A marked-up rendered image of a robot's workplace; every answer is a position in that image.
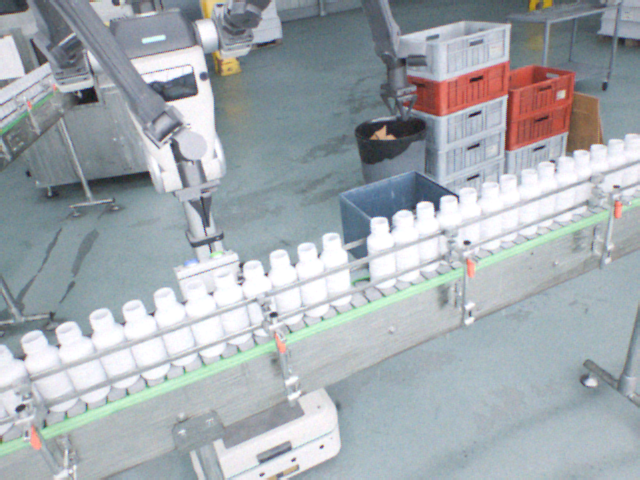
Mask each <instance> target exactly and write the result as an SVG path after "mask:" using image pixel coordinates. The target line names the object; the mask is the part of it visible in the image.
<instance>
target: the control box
mask: <svg viewBox="0 0 640 480"><path fill-rule="evenodd" d="M238 259H239V258H238V255H237V254H236V253H235V252H233V251H231V250H226V251H224V252H223V254H221V255H218V256H214V257H211V256H207V257H204V258H201V259H198V261H197V262H195V263H192V264H188V266H184V264H181V266H177V267H175V268H174V272H175V274H176V278H177V281H178V284H179V288H180V291H181V294H182V296H183V299H188V297H187V293H185V284H186V283H188V282H190V281H192V280H196V279H199V280H202V281H203V284H204V285H205V289H206V291H207V292H210V291H213V290H216V289H217V287H216V284H215V279H214V274H215V272H216V271H218V270H220V269H230V270H232V273H233V274H234V278H235V282H237V281H238V279H237V275H236V273H237V272H239V271H240V269H239V263H240V262H239V260H238Z"/></svg>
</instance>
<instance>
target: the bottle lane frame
mask: <svg viewBox="0 0 640 480"><path fill-rule="evenodd" d="M629 202H630V203H632V205H631V207H627V206H625V205H623V206H622V210H621V215H620V217H619V218H616V217H615V220H614V227H613V232H612V237H611V242H613V244H614V250H613V251H612V252H611V259H612V262H613V261H615V260H618V259H620V258H622V257H625V256H627V255H629V254H631V253H634V252H636V251H638V250H640V197H639V198H634V200H632V201H629ZM608 214H609V210H606V209H605V211H602V212H600V213H597V214H595V213H593V215H592V216H590V217H587V218H585V217H583V219H582V220H579V221H577V223H574V221H573V224H571V225H568V226H565V227H562V226H561V228H560V229H558V230H555V231H551V230H550V233H547V234H545V235H538V234H537V235H538V237H536V238H533V239H531V240H529V239H527V241H526V242H523V243H521V245H516V243H515V247H512V248H509V249H507V250H505V249H503V248H502V249H503V251H502V252H499V253H496V254H492V253H490V252H489V253H490V254H491V256H489V257H485V258H482V259H480V258H478V257H477V258H478V260H479V261H481V262H482V264H481V267H477V265H476V264H475V269H474V276H473V277H472V278H471V277H470V300H471V301H472V302H474V304H475V305H474V309H473V318H474V322H476V321H478V320H480V319H483V318H485V317H487V316H491V315H493V314H495V313H498V311H500V310H502V309H505V308H507V307H509V306H512V305H514V304H517V303H520V302H522V301H524V300H526V299H529V298H531V297H533V296H536V295H538V294H540V293H544V292H545V291H546V290H548V289H551V288H553V287H555V286H558V285H560V284H562V283H565V282H567V281H569V280H573V279H575V278H577V277H579V276H582V275H584V274H586V273H589V272H591V271H593V269H596V268H598V267H599V264H598V262H597V260H598V259H599V258H600V257H599V256H597V255H596V254H594V251H592V250H591V249H592V242H593V240H595V239H596V236H594V229H595V227H596V226H598V225H600V232H599V235H598V236H599V238H600V239H602V240H603V238H605V233H606V227H607V220H608ZM450 268H451V267H450ZM451 269H452V271H451V272H448V273H445V274H439V273H438V272H437V273H438V276H437V277H434V278H432V279H426V278H425V277H424V278H425V281H424V282H421V283H418V284H415V285H414V284H412V283H410V282H409V283H410V284H411V287H410V288H407V289H405V290H402V291H400V290H397V289H396V288H395V289H396V293H393V294H391V295H388V296H385V295H383V294H382V296H383V297H382V298H381V299H378V300H374V301H372V302H371V301H369V300H368V299H366V300H367V302H368V303H367V304H364V305H362V307H359V308H355V307H353V305H352V304H351V307H352V310H350V311H348V312H345V313H342V314H340V313H339V312H338V311H335V312H337V316H334V317H331V318H329V319H326V320H325V319H324V318H322V317H321V320H322V321H321V322H318V323H316V324H312V325H308V324H307V323H304V324H305V327H304V329H302V330H299V331H297V332H291V331H290V330H288V332H289V334H288V335H285V337H286V339H287V341H286V343H285V350H286V349H288V353H289V358H290V361H288V365H291V368H292V373H294V375H295V376H297V377H298V381H297V388H298V390H300V392H301V395H300V397H301V396H303V395H306V394H308V393H310V392H313V391H316V390H318V389H321V388H323V387H325V386H328V385H330V384H332V383H334V382H338V381H340V380H342V379H345V378H347V377H349V376H352V375H354V373H356V372H360V371H362V370H364V369H367V368H369V367H371V366H374V365H376V364H378V363H381V362H384V361H386V360H388V359H391V358H393V357H395V356H398V355H401V354H403V353H406V351H408V350H410V349H413V348H415V347H417V346H420V345H423V344H425V343H428V342H430V341H432V340H434V339H437V338H439V337H441V336H445V335H447V334H449V333H452V331H454V330H456V329H459V328H461V324H460V321H459V320H460V318H461V313H460V312H459V311H458V307H456V297H458V296H459V295H458V293H456V282H458V281H460V280H462V267H461V268H458V269H453V268H451ZM237 350H238V354H237V355H234V356H232V357H229V358H226V359H223V357H222V356H220V361H218V362H215V363H213V364H210V365H208V366H207V365H206V364H204V363H203V362H201V364H202V367H201V368H199V369H196V370H194V371H191V372H187V370H186V369H184V374H183V375H181V376H177V377H175V378H172V379H168V377H167V376H165V381H164V382H162V384H161V383H159V385H157V386H153V387H151V388H150V387H149V386H148V383H146V384H145V390H143V391H140V392H138V393H135V394H133V395H130V393H129V391H127V394H126V397H125V398H121V399H119V400H116V401H113V402H110V401H109V399H108V398H107V400H106V404H105V405H103V406H101V407H98V408H95V409H93V410H89V408H88V406H86V409H85V412H84V413H82V414H79V415H76V416H74V417H71V418H69V417H68V414H67V413H66V416H65V420H64V421H61V422H58V423H56V424H53V425H50V426H47V424H46V421H44V425H43V428H42V429H39V430H40V432H41V434H42V435H43V437H44V440H46V441H47V443H48V445H49V447H50V448H51V450H52V452H53V454H54V455H55V457H56V459H57V461H58V462H59V464H60V466H63V465H64V452H65V451H62V450H61V448H60V446H59V445H58V443H57V440H59V439H62V438H64V437H67V439H68V441H69V443H70V444H71V446H72V448H70V449H69V452H68V454H69V453H72V452H75V454H76V455H77V456H78V457H79V459H80V462H81V463H80V464H78V467H77V480H106V479H109V478H111V477H113V476H116V475H118V474H120V473H123V472H125V471H127V470H129V469H132V468H134V467H136V466H140V465H142V464H144V463H147V462H149V461H151V460H154V459H156V458H158V457H161V456H163V455H165V454H168V453H171V452H173V451H176V450H178V447H177V445H176V442H175V440H174V436H173V435H172V433H171V430H172V428H173V427H175V425H176V423H178V422H181V421H184V420H185V419H188V418H190V417H193V416H195V415H197V414H200V413H203V412H206V411H208V410H210V411H213V412H216V413H217V414H218V417H219V420H220V423H221V427H222V431H224V429H226V428H228V427H231V426H233V425H235V424H238V423H240V422H242V421H245V420H248V419H250V418H253V417H255V416H257V415H260V414H262V413H264V412H267V411H269V410H272V409H275V408H277V407H279V406H281V405H284V404H286V403H288V402H287V397H286V394H285V387H284V383H283V380H282V372H281V367H280V363H279V358H278V353H277V348H276V343H275V338H272V340H271V341H269V342H266V343H264V344H261V345H259V344H258V343H257V342H255V347H253V348H250V349H247V350H245V351H241V350H240V349H239V348H237ZM0 480H55V479H54V475H53V473H52V471H51V469H50V467H49V466H48V464H47V462H46V461H45V459H44V457H43V456H42V454H41V452H39V451H38V449H35V448H34V447H33V446H32V445H31V442H28V443H24V442H23V434H22V436H21V437H19V438H16V439H14V440H11V441H8V442H6V443H5V442H4V441H3V438H2V439H1V442H0Z"/></svg>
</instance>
